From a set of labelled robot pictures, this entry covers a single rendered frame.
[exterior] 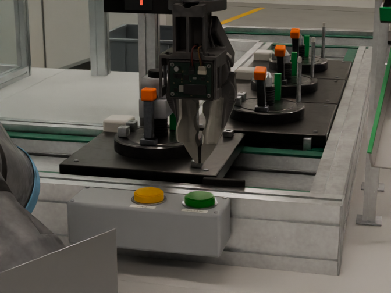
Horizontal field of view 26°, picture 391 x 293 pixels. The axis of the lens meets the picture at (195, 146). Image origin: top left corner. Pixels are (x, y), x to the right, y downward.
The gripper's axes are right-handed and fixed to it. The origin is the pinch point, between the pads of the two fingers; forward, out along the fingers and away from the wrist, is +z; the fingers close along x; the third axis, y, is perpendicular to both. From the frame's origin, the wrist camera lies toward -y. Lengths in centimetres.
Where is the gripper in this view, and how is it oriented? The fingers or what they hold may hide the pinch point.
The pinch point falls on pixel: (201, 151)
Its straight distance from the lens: 110.1
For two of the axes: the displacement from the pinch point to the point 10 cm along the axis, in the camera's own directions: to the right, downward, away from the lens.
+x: 9.7, 0.6, -2.3
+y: -2.3, 2.7, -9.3
